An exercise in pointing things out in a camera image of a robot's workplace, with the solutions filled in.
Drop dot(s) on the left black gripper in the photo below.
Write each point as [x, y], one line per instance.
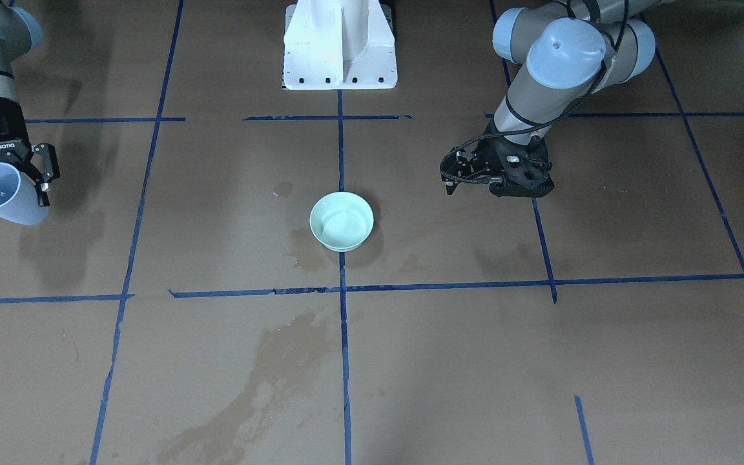
[489, 155]

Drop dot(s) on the light blue plastic cup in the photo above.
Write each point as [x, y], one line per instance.
[19, 200]

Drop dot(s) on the mint green ceramic bowl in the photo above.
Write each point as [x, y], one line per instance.
[341, 221]

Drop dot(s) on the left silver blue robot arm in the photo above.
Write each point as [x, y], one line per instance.
[566, 51]

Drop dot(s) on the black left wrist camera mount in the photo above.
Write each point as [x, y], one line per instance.
[523, 170]

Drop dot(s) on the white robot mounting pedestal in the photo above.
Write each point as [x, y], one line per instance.
[340, 45]

